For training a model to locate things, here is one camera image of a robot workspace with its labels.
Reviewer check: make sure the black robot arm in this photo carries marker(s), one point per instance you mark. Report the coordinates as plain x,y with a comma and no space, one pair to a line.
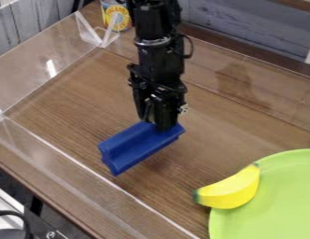
163,48

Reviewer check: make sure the green plate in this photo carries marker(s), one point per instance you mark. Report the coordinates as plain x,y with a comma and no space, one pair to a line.
278,212

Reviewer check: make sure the yellow toy banana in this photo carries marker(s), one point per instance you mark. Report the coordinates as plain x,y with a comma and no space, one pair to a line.
231,192

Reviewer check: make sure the clear acrylic barrier wall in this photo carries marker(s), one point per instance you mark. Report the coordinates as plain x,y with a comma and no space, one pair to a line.
64,100

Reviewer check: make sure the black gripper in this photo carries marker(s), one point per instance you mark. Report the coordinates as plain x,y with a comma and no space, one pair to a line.
158,98

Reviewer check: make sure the yellow labelled tin can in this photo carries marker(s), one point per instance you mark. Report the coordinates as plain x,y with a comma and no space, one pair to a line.
115,14

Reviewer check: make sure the blue cross-shaped block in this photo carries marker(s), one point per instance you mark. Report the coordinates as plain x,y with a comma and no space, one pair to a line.
130,146

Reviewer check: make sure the clear acrylic corner bracket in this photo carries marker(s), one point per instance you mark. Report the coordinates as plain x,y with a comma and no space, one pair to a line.
95,35

